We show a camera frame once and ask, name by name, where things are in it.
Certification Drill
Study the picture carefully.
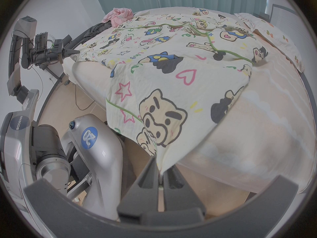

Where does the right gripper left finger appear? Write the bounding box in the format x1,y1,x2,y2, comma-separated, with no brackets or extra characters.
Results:
118,156,160,216

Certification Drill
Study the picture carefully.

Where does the pink garment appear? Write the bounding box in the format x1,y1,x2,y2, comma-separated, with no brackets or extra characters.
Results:
102,8,134,27

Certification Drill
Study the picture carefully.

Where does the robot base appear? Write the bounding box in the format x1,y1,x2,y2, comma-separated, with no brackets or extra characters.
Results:
0,89,125,221

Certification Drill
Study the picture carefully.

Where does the bed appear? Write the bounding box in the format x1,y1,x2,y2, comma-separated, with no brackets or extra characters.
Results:
62,3,317,195

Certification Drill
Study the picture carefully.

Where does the black cable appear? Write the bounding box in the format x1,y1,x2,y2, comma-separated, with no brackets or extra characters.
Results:
75,86,96,111

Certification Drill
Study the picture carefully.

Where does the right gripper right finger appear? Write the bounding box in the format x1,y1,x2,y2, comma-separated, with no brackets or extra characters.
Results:
163,166,206,214

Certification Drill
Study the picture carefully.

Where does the white printed pyjama top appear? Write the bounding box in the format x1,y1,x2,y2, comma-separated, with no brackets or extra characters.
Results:
74,8,264,175

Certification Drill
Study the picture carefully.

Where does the white printed pillow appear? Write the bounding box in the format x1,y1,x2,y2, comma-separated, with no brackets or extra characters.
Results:
234,13,305,72

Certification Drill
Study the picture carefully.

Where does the grey bedside table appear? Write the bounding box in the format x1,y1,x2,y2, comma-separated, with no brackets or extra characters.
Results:
253,11,270,22

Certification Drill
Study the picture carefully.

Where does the black garment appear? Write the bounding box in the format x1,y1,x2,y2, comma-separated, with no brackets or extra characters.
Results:
83,24,109,41

